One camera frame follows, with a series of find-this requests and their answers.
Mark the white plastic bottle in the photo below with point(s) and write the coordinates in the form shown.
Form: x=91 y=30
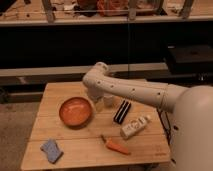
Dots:
x=134 y=127

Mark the white plastic cup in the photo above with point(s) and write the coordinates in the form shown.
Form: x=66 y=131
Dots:
x=108 y=100

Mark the black box on shelf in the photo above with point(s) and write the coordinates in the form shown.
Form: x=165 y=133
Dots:
x=190 y=59

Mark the black striped rectangular block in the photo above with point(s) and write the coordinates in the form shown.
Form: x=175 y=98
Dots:
x=122 y=112

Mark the orange ceramic bowl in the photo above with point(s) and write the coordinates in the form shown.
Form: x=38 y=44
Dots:
x=75 y=111

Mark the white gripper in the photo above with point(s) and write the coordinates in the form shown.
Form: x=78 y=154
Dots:
x=99 y=106

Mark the orange toy carrot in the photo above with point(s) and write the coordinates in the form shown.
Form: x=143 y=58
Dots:
x=110 y=144

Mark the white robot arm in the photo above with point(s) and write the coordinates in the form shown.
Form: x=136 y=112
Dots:
x=191 y=141

